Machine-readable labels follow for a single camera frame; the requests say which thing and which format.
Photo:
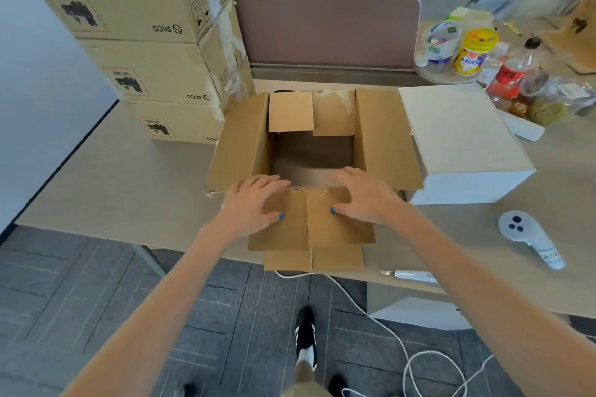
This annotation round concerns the person's right hand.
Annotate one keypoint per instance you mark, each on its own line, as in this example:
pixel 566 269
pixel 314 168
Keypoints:
pixel 370 199

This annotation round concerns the person's left hand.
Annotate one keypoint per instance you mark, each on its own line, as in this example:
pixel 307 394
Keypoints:
pixel 247 210

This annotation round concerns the white utility knife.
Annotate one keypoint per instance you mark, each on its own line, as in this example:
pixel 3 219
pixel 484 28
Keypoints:
pixel 414 276

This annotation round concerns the white box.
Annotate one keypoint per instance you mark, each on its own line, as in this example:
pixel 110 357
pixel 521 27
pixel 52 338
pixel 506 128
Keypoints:
pixel 461 131

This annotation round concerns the person's left forearm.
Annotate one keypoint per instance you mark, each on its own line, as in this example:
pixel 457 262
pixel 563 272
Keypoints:
pixel 153 313

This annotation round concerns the person's right forearm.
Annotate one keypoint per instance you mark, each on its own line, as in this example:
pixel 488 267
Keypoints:
pixel 489 299

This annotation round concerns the black striped shoe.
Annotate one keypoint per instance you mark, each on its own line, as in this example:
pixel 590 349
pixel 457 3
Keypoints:
pixel 337 387
pixel 306 331

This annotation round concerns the round beige shelf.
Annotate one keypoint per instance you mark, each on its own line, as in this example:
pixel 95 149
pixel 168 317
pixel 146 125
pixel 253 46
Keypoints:
pixel 442 75

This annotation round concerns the small white round cap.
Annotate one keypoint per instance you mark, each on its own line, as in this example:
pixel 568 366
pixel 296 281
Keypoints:
pixel 421 61

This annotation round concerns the white handheld controller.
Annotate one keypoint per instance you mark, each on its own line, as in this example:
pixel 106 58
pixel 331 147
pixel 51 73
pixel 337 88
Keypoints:
pixel 517 227

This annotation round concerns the white tape roll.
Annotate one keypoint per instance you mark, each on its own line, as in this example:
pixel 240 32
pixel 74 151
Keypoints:
pixel 440 54

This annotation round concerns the yellow lid jar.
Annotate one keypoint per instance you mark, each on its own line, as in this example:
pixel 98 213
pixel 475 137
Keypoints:
pixel 470 61

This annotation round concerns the white power strip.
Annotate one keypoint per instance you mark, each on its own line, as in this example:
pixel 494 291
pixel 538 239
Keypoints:
pixel 526 129

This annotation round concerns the mauve desk divider panel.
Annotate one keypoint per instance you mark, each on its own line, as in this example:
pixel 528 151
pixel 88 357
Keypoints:
pixel 326 34

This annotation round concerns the small white printed bottle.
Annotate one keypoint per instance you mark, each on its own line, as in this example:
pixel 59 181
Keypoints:
pixel 491 68

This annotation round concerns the red label soda bottle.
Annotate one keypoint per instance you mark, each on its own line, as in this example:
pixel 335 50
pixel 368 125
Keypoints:
pixel 507 78

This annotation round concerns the small black floor object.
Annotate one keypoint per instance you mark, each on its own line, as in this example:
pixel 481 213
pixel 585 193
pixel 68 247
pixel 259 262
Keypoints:
pixel 188 390

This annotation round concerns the clear bag of snacks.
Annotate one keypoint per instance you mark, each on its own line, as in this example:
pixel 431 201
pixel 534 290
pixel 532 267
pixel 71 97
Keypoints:
pixel 547 113

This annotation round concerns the clear plastic cup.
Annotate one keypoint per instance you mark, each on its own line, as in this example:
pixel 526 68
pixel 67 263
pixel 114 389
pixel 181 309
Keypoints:
pixel 534 82

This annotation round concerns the green tissue pack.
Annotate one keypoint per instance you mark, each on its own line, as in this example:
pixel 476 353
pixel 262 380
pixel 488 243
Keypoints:
pixel 456 15

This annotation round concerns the white plastic tub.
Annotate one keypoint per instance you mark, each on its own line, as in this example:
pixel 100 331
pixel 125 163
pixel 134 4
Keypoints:
pixel 477 22

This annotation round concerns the small yellow packet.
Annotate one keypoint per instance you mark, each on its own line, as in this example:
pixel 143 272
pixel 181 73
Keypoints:
pixel 512 29

